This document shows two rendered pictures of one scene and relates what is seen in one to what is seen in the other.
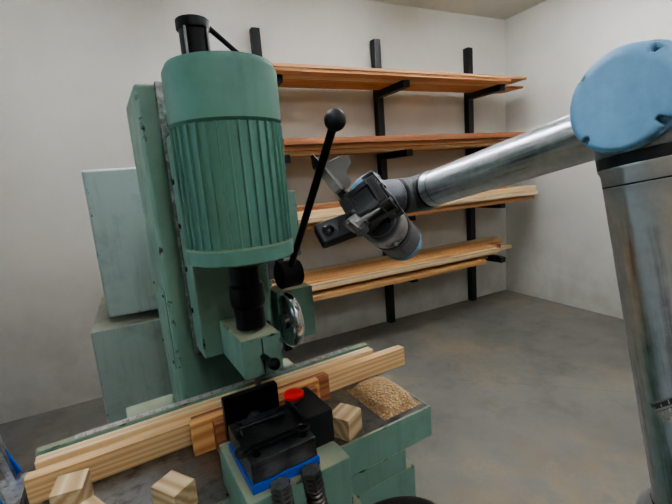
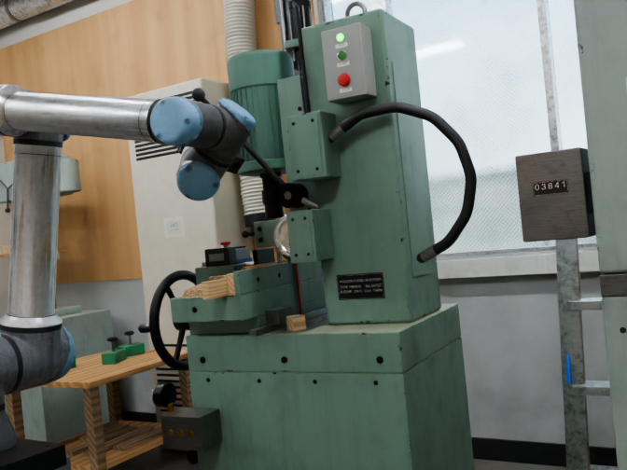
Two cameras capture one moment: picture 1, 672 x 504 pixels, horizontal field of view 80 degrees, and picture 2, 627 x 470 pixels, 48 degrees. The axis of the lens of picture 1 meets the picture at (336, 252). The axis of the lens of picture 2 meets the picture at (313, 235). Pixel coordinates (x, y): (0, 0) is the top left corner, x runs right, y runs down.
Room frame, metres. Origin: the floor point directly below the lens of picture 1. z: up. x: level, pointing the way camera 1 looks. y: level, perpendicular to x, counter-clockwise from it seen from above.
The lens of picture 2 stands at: (2.31, -0.75, 1.03)
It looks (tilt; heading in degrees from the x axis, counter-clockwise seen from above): 0 degrees down; 148
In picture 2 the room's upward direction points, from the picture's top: 6 degrees counter-clockwise
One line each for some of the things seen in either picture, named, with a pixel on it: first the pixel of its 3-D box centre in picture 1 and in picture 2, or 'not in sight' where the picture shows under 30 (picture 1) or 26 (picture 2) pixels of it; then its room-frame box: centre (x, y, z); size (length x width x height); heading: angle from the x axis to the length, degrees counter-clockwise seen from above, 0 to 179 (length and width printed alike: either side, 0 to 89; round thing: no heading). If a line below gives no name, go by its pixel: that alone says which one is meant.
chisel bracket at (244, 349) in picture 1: (251, 346); (283, 235); (0.70, 0.17, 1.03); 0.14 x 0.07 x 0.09; 30
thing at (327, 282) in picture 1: (403, 188); not in sight; (3.29, -0.59, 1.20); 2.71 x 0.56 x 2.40; 116
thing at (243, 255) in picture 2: (283, 431); (225, 255); (0.49, 0.09, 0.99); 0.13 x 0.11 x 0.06; 120
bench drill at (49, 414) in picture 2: not in sight; (51, 300); (-1.74, 0.05, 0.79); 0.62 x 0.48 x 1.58; 23
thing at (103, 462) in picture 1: (257, 406); (282, 275); (0.67, 0.17, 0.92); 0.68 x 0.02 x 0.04; 120
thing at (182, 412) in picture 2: not in sight; (190, 428); (0.69, -0.14, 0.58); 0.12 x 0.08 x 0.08; 30
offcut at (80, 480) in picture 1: (72, 494); not in sight; (0.49, 0.39, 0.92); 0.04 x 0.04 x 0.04; 20
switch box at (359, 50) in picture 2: not in sight; (348, 64); (1.03, 0.20, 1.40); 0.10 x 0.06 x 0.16; 30
